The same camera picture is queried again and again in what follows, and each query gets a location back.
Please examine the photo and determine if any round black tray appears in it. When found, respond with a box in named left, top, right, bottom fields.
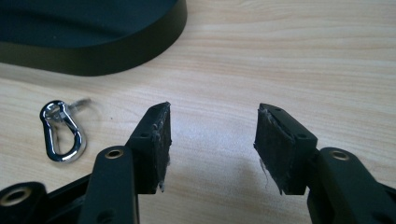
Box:
left=0, top=0, right=189, bottom=77

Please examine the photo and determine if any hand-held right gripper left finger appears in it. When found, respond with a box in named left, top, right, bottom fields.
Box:
left=124, top=101, right=173, bottom=195

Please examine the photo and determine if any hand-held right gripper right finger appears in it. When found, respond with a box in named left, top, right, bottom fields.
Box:
left=253, top=103, right=318, bottom=196

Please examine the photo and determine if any silver metal carabiner clip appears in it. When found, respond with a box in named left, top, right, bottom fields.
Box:
left=39, top=98, right=92, bottom=163

